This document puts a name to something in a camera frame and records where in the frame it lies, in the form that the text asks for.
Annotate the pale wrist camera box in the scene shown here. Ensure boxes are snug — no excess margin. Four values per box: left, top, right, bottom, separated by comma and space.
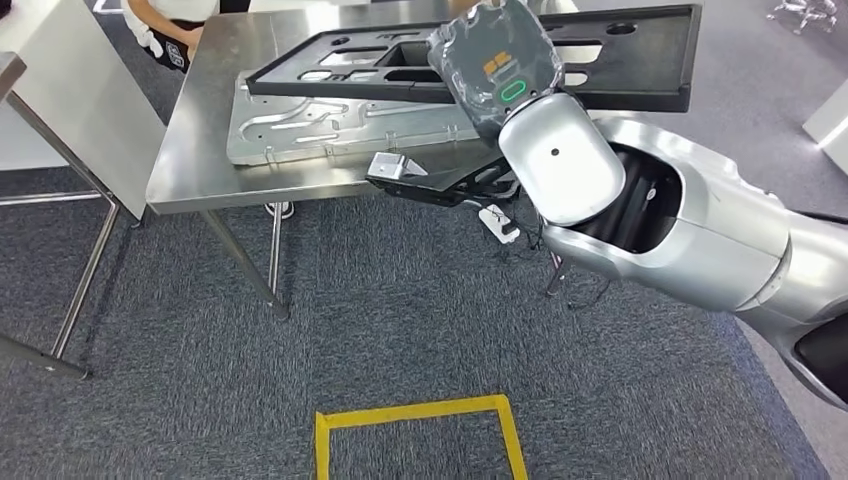
366, 152, 429, 181

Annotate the black plastic panel part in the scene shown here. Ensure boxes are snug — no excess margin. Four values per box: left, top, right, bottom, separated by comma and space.
245, 3, 704, 114

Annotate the chrome chair base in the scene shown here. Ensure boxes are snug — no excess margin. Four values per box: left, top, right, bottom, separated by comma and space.
767, 0, 839, 36

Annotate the person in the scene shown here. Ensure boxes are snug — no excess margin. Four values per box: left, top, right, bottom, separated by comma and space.
121, 0, 253, 74

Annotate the white cloth glove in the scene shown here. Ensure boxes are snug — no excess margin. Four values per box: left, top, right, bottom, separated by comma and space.
122, 6, 166, 60

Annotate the steel workbench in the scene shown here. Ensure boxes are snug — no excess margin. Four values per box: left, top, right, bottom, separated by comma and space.
145, 0, 598, 321

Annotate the stamped steel panel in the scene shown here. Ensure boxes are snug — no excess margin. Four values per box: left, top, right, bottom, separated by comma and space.
226, 69, 482, 167

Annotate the white cabinet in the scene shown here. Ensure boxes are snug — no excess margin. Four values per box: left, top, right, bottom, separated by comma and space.
802, 79, 848, 177

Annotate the yellow floor tape square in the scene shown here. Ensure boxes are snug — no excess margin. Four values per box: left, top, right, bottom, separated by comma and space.
314, 394, 529, 480

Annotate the white power strip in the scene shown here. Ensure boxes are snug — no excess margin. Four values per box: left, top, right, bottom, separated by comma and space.
478, 203, 521, 245

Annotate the black floor cable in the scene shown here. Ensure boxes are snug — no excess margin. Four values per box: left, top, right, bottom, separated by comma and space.
516, 225, 612, 313

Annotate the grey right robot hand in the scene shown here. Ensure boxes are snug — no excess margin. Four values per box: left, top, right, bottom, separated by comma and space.
425, 0, 566, 144

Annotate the white panel steel-leg table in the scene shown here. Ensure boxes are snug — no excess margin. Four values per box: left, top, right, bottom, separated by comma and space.
0, 0, 167, 382

